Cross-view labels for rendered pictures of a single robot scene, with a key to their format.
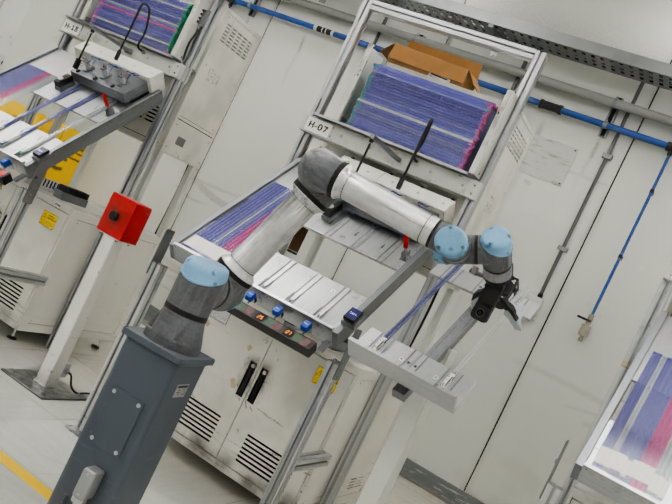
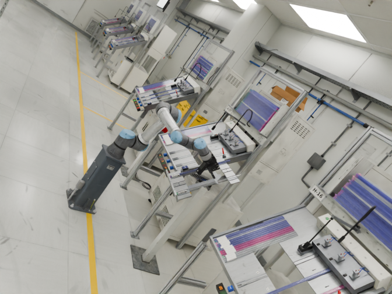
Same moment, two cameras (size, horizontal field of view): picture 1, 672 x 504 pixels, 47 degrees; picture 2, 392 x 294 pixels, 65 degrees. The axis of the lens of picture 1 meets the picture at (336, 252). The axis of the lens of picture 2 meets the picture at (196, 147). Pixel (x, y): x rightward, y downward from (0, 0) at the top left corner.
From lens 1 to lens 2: 151 cm
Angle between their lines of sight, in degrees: 33
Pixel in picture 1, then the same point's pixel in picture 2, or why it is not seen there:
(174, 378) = (105, 161)
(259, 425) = (168, 203)
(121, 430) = (91, 172)
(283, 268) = (182, 150)
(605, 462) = (220, 241)
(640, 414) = (251, 233)
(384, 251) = (219, 154)
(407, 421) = (182, 207)
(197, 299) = (119, 140)
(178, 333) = (112, 149)
